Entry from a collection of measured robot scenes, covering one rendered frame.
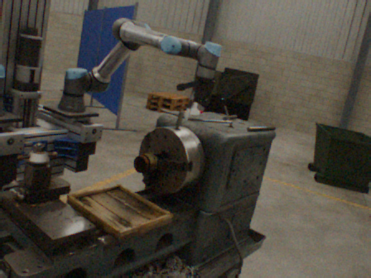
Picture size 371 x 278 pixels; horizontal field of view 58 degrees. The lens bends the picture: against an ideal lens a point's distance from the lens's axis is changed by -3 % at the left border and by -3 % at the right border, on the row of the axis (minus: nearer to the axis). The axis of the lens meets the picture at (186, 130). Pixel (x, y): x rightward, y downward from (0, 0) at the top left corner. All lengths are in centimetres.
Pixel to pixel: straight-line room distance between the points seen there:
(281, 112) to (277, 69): 137
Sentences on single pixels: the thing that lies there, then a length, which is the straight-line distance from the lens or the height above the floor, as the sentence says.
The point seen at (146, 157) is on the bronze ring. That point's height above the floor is 111.
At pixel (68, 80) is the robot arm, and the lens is 198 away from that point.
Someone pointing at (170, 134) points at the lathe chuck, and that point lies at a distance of 158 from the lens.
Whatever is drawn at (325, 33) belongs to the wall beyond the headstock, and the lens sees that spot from 1153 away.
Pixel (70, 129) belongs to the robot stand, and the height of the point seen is 107.
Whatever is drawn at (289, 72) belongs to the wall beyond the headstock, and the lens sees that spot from 1142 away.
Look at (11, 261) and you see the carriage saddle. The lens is 117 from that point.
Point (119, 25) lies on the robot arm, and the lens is 172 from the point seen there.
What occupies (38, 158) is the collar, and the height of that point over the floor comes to 114.
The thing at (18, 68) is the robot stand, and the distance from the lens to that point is 193.
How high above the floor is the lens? 157
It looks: 12 degrees down
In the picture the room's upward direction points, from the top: 11 degrees clockwise
